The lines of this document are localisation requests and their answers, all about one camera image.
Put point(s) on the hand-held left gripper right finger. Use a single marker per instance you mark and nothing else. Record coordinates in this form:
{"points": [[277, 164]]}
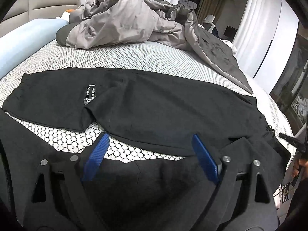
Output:
{"points": [[205, 160]]}

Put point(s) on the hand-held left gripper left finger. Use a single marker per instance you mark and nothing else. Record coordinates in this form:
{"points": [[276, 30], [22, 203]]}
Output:
{"points": [[96, 158]]}

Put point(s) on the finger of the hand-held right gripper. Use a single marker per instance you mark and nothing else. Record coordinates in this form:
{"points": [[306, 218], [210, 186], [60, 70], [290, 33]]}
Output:
{"points": [[288, 139]]}

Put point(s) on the black pants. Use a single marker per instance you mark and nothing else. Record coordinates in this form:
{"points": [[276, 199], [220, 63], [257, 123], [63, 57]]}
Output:
{"points": [[156, 105]]}

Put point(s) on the person's right hand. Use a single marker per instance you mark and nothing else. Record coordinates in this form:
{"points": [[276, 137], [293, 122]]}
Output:
{"points": [[300, 167]]}

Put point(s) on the dark framed picture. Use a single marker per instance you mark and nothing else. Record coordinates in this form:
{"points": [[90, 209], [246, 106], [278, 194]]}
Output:
{"points": [[293, 77]]}

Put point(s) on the bed with hexagon patterned sheet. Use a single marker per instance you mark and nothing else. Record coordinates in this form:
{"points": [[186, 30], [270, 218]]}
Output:
{"points": [[134, 55]]}

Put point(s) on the white crumpled cloth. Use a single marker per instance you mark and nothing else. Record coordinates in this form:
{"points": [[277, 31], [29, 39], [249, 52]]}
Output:
{"points": [[229, 44]]}

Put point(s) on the dark screen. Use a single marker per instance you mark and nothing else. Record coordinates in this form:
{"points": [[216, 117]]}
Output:
{"points": [[229, 33]]}

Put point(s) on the light blue pillow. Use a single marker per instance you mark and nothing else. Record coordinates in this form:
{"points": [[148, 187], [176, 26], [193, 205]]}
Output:
{"points": [[24, 41]]}

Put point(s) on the white chair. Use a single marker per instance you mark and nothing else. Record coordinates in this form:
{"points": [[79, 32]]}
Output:
{"points": [[209, 21]]}

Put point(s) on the grey duvet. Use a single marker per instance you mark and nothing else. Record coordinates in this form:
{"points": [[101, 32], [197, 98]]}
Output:
{"points": [[120, 16]]}

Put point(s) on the orange white plush toy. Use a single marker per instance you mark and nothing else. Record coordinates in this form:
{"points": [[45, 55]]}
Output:
{"points": [[64, 15]]}

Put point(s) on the brown curtain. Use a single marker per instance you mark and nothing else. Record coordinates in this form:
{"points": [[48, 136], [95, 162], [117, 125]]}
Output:
{"points": [[211, 0]]}

